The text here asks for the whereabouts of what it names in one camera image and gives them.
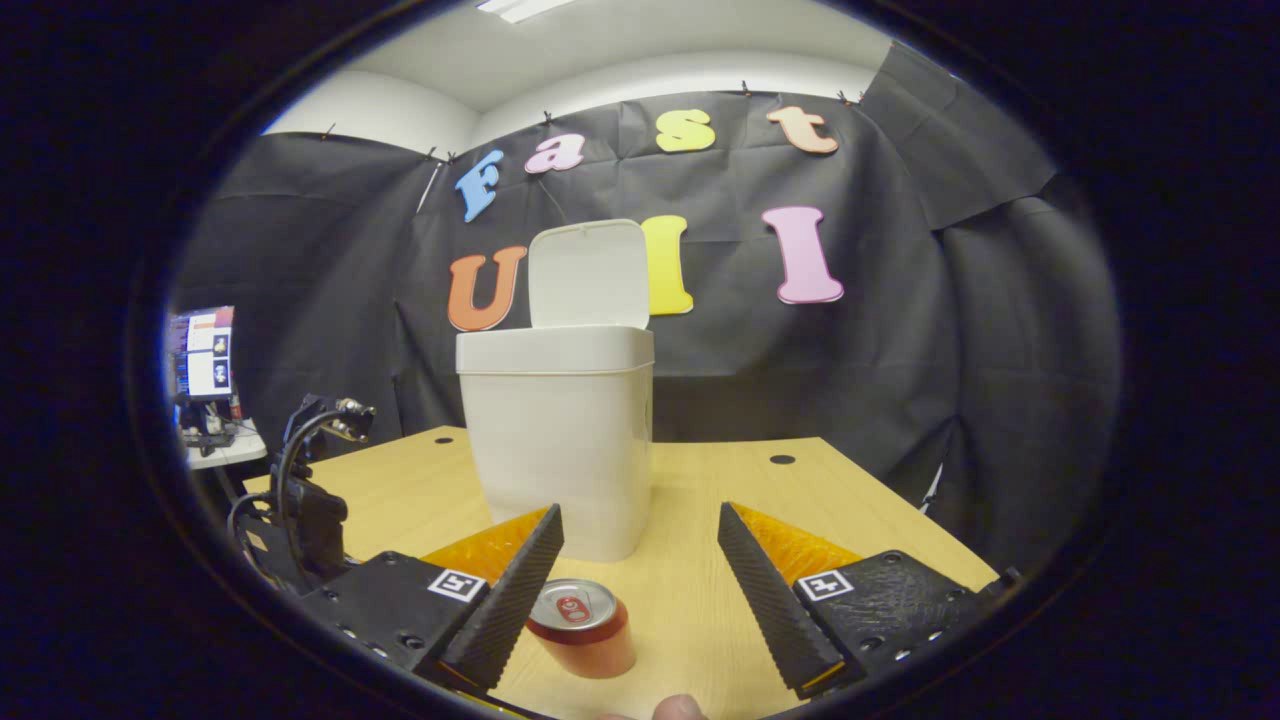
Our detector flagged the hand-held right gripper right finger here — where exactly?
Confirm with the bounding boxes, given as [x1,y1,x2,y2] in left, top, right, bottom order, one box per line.
[717,502,1001,699]

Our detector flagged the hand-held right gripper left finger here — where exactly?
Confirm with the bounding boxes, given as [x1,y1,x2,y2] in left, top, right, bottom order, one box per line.
[297,504,565,693]

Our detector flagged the red pop can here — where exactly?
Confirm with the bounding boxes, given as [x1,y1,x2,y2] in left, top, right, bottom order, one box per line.
[526,578,637,679]

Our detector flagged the white desktop garbage bin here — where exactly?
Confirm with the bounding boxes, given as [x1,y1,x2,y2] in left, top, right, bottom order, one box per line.
[456,219,656,563]

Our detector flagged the wooden desktop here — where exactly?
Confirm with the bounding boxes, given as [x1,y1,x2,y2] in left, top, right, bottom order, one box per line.
[243,425,1001,720]

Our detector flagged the white side table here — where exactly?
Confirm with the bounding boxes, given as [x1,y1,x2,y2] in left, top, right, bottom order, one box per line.
[185,420,269,471]

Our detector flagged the computer monitor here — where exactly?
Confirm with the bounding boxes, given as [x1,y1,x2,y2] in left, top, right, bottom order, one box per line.
[168,306,237,403]

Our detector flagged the long ceiling light panel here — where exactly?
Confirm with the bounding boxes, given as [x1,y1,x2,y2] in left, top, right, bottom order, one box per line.
[475,0,576,23]

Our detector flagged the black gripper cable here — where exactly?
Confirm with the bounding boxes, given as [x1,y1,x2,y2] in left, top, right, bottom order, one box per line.
[272,408,341,496]

